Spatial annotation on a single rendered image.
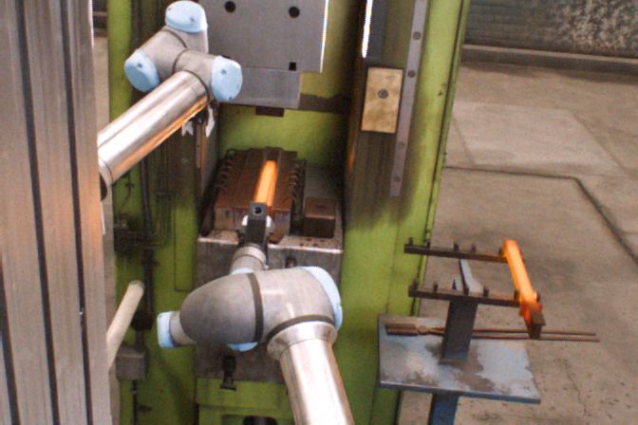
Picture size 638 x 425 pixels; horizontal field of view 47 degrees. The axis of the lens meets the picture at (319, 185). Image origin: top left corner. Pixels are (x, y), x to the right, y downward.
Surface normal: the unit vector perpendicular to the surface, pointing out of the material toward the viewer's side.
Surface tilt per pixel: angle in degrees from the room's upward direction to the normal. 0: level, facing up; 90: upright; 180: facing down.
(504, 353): 0
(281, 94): 90
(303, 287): 26
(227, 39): 90
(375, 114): 90
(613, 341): 0
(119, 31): 90
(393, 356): 0
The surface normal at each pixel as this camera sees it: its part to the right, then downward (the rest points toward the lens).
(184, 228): -0.02, 0.41
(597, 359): 0.08, -0.91
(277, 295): 0.25, -0.38
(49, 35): 0.96, 0.19
